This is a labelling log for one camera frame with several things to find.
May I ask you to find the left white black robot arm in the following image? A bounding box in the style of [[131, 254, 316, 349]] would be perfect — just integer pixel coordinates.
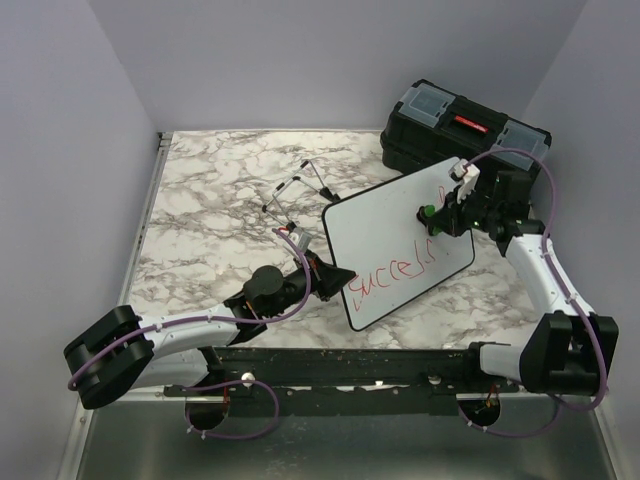
[[63, 251, 356, 410]]

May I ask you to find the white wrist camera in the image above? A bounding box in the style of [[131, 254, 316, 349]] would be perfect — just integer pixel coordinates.
[[449, 159, 480, 204], [279, 227, 312, 253]]

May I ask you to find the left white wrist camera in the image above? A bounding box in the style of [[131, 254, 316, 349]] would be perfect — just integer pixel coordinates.
[[279, 227, 312, 253]]

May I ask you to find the black wire easel stand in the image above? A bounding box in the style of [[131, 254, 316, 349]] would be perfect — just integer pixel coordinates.
[[257, 158, 341, 240]]

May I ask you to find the black front mounting rail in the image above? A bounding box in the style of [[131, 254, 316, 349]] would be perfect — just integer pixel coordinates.
[[138, 348, 518, 417]]

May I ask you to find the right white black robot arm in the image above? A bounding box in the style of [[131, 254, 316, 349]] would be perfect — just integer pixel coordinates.
[[417, 161, 619, 397]]

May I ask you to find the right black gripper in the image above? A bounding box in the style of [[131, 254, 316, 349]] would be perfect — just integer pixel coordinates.
[[427, 185, 501, 238]]

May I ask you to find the white whiteboard with red writing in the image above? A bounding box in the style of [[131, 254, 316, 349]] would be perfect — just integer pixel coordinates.
[[322, 157, 475, 331]]

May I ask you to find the green black whiteboard eraser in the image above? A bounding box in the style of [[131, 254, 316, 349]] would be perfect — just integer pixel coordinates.
[[416, 205, 436, 234]]

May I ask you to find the aluminium frame extrusion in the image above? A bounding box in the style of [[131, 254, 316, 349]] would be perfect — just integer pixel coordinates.
[[57, 132, 173, 479]]

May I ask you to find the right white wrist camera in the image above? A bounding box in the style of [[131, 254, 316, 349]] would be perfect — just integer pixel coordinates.
[[449, 159, 480, 204]]

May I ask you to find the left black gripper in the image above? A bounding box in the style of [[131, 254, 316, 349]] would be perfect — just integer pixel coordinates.
[[265, 250, 356, 320]]

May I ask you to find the black plastic toolbox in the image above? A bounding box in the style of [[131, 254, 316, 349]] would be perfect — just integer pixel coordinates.
[[380, 79, 552, 174]]

